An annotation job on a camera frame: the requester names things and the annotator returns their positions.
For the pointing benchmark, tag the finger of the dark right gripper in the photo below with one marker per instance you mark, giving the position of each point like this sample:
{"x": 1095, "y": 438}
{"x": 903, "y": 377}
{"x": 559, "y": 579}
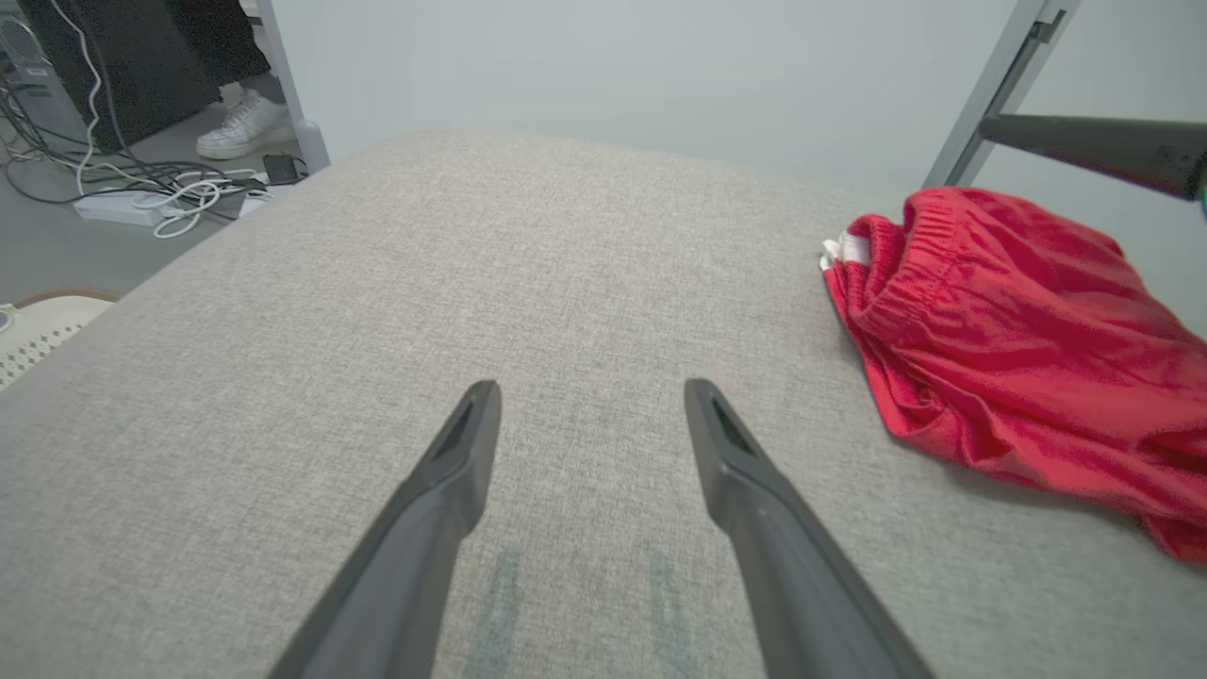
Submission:
{"x": 1113, "y": 149}

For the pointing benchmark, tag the grey computer tower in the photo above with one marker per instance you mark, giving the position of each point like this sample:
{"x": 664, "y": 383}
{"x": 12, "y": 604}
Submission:
{"x": 28, "y": 85}

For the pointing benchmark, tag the pale partition post rounded foot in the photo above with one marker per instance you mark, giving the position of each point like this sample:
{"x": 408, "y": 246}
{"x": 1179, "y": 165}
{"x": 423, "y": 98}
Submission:
{"x": 283, "y": 75}

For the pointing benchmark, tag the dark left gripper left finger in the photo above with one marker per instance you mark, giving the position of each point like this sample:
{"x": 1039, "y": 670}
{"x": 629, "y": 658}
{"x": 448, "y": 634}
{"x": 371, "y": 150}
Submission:
{"x": 424, "y": 547}

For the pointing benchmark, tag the grey metal partition post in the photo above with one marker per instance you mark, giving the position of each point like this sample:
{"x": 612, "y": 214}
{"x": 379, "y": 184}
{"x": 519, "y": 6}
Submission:
{"x": 1000, "y": 75}

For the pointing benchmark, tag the black power adapter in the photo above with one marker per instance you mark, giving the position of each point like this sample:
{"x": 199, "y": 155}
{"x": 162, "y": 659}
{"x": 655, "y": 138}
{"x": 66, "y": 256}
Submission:
{"x": 281, "y": 168}

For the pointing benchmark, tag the white power strip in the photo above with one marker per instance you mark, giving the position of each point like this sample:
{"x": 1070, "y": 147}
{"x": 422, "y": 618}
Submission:
{"x": 118, "y": 207}

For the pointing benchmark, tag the red shorts white stripe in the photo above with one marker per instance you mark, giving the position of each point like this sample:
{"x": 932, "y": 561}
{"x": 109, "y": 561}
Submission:
{"x": 1018, "y": 349}

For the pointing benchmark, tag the cream perforated laundry basket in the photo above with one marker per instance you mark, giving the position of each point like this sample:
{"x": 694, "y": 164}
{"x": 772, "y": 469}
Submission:
{"x": 38, "y": 330}

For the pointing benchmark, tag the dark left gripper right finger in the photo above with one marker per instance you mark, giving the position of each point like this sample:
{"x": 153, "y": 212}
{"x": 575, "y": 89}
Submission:
{"x": 792, "y": 566}

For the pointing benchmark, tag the white sneaker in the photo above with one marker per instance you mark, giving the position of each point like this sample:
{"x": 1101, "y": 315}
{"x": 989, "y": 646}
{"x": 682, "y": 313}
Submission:
{"x": 245, "y": 127}

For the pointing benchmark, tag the black cabinet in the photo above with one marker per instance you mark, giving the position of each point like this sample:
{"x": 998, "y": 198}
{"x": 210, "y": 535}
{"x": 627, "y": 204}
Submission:
{"x": 132, "y": 66}

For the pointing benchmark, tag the dark trouser leg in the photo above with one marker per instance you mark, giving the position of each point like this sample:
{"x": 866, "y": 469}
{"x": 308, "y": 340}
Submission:
{"x": 217, "y": 38}

